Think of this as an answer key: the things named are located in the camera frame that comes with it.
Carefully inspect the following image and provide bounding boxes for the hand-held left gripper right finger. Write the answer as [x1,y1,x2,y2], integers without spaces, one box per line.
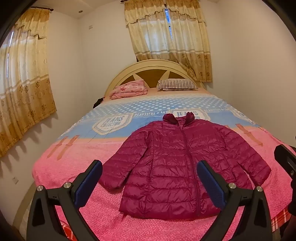
[196,160,273,241]

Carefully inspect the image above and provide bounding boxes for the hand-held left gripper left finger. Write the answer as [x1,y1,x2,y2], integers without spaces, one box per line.
[26,159,103,241]

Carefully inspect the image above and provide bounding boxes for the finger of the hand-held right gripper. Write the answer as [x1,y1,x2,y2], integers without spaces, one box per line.
[274,144,296,181]

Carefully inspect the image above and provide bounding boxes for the magenta quilted puffer jacket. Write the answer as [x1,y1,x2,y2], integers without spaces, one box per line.
[98,113,272,220]

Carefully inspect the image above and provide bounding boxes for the pink and blue printed blanket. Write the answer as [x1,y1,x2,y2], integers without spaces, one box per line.
[32,89,296,241]

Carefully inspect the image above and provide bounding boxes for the red plaid bed sheet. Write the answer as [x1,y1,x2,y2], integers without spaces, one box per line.
[59,206,291,241]

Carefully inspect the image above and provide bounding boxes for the folded pink floral blanket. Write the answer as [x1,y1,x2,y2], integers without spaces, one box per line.
[109,79,149,100]

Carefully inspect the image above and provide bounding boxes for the striped pillow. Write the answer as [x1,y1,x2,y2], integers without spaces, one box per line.
[156,78,199,91]

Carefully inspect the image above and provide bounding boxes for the beige patterned window curtain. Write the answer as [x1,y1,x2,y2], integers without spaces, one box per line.
[124,0,213,82]
[0,8,57,157]

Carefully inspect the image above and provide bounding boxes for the cream wooden bed headboard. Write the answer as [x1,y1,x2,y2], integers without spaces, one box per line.
[104,59,205,98]

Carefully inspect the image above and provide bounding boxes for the window pane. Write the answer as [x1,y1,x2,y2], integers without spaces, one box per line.
[164,8,173,40]

